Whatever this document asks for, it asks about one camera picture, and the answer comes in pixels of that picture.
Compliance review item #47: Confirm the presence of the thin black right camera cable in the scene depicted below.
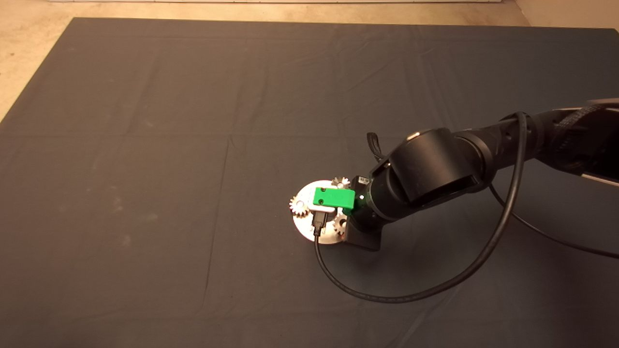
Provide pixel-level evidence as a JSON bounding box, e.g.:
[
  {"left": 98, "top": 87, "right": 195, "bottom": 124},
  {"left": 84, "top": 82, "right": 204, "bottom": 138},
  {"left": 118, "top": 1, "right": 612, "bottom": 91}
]
[{"left": 312, "top": 112, "right": 619, "bottom": 304}]

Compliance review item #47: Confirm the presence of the round metal carrier plate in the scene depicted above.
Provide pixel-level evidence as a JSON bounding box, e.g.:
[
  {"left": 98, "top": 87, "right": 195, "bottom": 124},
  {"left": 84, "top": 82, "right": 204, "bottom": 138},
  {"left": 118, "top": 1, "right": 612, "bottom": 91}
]
[{"left": 293, "top": 180, "right": 350, "bottom": 245}]

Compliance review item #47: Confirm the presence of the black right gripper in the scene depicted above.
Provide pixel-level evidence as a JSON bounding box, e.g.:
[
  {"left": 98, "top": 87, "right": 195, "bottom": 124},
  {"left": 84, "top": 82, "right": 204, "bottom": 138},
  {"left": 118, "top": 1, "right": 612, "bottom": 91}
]
[{"left": 344, "top": 220, "right": 383, "bottom": 252}]

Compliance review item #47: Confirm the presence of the green right camera mount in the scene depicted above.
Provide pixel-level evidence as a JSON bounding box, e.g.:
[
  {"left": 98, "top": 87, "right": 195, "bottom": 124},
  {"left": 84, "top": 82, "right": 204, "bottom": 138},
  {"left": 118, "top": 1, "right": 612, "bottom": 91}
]
[{"left": 313, "top": 187, "right": 368, "bottom": 216}]

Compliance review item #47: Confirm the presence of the braided black right arm cable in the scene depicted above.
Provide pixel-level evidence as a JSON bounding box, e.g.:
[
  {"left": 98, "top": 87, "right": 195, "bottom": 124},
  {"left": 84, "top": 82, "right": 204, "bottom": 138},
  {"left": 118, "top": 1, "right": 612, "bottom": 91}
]
[{"left": 556, "top": 105, "right": 619, "bottom": 129}]

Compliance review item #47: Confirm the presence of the dark grey table cloth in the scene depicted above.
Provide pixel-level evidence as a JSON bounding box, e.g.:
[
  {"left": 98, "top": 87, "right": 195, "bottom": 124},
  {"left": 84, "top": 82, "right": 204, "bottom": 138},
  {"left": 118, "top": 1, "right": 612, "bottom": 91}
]
[{"left": 0, "top": 17, "right": 619, "bottom": 348}]

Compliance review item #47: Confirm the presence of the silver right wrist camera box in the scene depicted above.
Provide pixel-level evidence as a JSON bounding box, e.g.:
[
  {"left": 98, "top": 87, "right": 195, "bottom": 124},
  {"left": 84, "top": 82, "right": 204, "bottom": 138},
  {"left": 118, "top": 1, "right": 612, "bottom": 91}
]
[{"left": 309, "top": 191, "right": 337, "bottom": 214}]

